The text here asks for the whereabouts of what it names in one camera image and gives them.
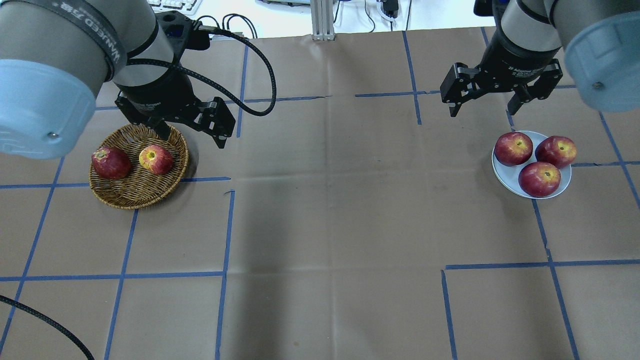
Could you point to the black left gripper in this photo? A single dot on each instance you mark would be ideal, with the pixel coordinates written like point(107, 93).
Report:
point(159, 91)

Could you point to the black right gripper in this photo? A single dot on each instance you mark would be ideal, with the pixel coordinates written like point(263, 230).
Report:
point(517, 61)

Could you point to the red yellow apple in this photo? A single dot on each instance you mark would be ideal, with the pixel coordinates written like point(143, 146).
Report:
point(156, 159)

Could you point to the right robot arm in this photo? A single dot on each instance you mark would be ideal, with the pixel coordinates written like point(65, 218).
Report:
point(536, 42)

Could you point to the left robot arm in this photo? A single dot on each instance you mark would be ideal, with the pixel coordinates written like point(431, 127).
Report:
point(57, 54)

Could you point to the red apple on plate left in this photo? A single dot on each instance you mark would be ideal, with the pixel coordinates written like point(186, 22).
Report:
point(513, 149)

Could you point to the red apple on plate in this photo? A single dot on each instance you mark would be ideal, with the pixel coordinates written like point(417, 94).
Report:
point(539, 179)
point(560, 151)
point(513, 149)

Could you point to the woven wicker basket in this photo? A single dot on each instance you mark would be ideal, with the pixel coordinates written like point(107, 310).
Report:
point(140, 188)

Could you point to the dark red apple in basket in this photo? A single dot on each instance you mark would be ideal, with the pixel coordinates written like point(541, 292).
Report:
point(111, 163)

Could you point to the red apple on plate right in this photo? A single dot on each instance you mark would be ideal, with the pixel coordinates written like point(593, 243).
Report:
point(560, 151)

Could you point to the light blue plate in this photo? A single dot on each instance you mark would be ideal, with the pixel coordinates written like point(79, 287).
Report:
point(508, 175)

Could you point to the red apple on plate front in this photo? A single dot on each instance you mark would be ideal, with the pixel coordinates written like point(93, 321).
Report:
point(539, 179)

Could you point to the white keyboard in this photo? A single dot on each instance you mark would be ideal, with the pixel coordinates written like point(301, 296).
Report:
point(185, 7)

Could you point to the aluminium frame post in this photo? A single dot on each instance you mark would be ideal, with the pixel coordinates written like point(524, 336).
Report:
point(322, 17)

